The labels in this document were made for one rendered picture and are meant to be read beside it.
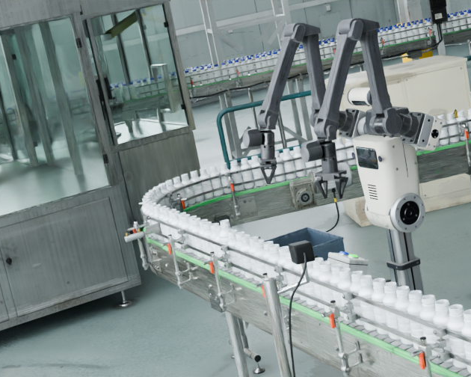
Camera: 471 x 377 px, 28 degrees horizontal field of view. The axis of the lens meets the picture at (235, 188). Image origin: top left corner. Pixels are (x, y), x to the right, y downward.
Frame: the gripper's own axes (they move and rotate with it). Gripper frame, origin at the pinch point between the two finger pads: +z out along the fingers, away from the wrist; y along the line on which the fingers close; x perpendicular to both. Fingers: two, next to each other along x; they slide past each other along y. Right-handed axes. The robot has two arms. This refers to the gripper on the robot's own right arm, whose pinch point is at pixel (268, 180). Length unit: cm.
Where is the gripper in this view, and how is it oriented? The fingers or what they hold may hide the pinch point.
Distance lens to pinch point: 379.4
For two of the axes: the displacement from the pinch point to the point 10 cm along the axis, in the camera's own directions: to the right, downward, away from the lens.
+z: 0.3, 9.9, 1.2
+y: -0.2, 1.2, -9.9
